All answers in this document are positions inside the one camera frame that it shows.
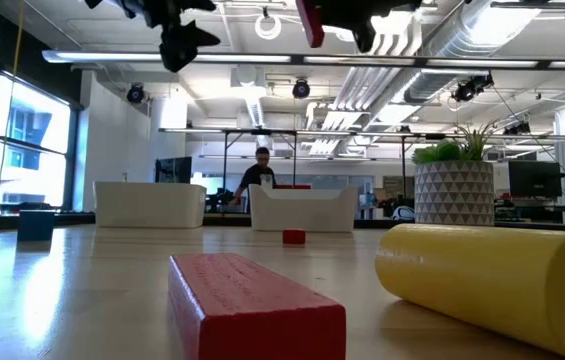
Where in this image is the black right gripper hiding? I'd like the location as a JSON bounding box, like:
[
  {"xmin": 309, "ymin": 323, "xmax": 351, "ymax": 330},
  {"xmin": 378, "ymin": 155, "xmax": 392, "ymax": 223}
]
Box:
[{"xmin": 324, "ymin": 0, "xmax": 423, "ymax": 54}]

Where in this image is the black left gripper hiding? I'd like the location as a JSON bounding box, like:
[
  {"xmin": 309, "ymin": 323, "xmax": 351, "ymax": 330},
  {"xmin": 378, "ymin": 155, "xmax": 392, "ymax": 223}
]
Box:
[{"xmin": 84, "ymin": 0, "xmax": 222, "ymax": 74}]

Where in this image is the long overhead light bar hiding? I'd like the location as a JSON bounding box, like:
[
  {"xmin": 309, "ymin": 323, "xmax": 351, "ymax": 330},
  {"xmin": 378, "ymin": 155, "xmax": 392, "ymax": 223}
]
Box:
[{"xmin": 41, "ymin": 48, "xmax": 565, "ymax": 71}]

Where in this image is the black ceiling spotlight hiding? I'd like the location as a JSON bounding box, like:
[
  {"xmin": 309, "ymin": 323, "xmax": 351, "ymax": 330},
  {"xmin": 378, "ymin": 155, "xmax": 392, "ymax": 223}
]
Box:
[
  {"xmin": 126, "ymin": 83, "xmax": 146, "ymax": 105},
  {"xmin": 291, "ymin": 78, "xmax": 312, "ymax": 100}
]

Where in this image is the black ceiling track light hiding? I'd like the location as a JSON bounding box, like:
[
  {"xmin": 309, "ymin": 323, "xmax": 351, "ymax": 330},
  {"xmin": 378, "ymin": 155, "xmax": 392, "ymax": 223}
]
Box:
[{"xmin": 451, "ymin": 72, "xmax": 495, "ymax": 104}]

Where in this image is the green succulent plant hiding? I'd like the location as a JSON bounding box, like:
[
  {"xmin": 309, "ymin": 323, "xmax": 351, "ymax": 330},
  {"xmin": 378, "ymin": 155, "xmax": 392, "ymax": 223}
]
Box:
[{"xmin": 411, "ymin": 139, "xmax": 463, "ymax": 166}]

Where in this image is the black monitor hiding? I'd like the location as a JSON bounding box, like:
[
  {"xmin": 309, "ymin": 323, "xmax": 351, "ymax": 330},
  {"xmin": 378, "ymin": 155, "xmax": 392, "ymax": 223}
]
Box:
[
  {"xmin": 507, "ymin": 159, "xmax": 563, "ymax": 199},
  {"xmin": 155, "ymin": 156, "xmax": 193, "ymax": 184}
]

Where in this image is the spiky air plant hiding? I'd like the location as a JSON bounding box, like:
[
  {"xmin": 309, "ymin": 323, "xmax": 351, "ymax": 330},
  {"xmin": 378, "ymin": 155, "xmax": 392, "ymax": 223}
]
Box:
[{"xmin": 454, "ymin": 119, "xmax": 501, "ymax": 162}]

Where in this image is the person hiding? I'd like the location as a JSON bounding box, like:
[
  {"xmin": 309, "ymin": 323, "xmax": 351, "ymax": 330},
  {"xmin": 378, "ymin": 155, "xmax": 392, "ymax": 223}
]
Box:
[{"xmin": 226, "ymin": 146, "xmax": 278, "ymax": 207}]

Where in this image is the triangle-patterned plant pot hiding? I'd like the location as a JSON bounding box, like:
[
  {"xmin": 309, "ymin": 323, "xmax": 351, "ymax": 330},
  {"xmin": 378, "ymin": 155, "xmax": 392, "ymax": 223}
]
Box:
[{"xmin": 414, "ymin": 160, "xmax": 496, "ymax": 226}]

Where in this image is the soccer ball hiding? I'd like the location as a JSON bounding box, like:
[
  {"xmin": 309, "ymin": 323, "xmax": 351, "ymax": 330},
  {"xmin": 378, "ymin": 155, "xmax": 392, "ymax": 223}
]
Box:
[{"xmin": 391, "ymin": 204, "xmax": 416, "ymax": 222}]

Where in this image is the white curved-rim plastic bin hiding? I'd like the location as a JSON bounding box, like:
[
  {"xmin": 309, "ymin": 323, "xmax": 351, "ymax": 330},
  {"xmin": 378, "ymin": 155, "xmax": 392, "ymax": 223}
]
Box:
[{"xmin": 248, "ymin": 183, "xmax": 359, "ymax": 233}]

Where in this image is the white straight-rimmed plastic bin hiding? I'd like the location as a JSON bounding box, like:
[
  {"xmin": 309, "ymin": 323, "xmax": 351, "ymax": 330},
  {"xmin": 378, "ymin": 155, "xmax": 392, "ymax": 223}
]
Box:
[{"xmin": 93, "ymin": 180, "xmax": 207, "ymax": 230}]

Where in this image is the small blue cube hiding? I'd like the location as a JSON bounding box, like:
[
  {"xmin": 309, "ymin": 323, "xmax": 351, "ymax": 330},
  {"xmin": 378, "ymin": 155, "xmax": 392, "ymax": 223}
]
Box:
[{"xmin": 16, "ymin": 209, "xmax": 57, "ymax": 243}]

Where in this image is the yellow cylinder block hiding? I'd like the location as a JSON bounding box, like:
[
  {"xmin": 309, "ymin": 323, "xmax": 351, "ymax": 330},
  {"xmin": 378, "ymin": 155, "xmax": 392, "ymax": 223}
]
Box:
[{"xmin": 374, "ymin": 223, "xmax": 565, "ymax": 360}]

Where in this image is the long red rectangular block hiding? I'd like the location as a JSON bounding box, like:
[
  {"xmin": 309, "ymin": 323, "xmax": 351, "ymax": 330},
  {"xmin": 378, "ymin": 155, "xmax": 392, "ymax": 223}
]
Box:
[{"xmin": 167, "ymin": 252, "xmax": 347, "ymax": 360}]

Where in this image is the white coiled cable ring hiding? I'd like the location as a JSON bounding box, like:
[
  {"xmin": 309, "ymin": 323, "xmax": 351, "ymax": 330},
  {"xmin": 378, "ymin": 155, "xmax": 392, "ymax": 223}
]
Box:
[{"xmin": 254, "ymin": 13, "xmax": 283, "ymax": 41}]

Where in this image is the silver ceiling duct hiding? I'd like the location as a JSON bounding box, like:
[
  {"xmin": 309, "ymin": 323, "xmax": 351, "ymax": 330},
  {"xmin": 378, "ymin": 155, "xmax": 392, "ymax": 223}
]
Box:
[{"xmin": 404, "ymin": 0, "xmax": 543, "ymax": 104}]

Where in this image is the black background rig frame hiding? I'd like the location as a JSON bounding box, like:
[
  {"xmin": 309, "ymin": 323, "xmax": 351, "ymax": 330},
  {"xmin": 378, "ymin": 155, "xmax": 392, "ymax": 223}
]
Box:
[{"xmin": 221, "ymin": 127, "xmax": 408, "ymax": 216}]

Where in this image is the black aluminium table frame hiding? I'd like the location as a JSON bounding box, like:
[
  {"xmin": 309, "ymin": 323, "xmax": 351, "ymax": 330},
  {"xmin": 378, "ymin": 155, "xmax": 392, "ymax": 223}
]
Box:
[{"xmin": 0, "ymin": 209, "xmax": 565, "ymax": 232}]

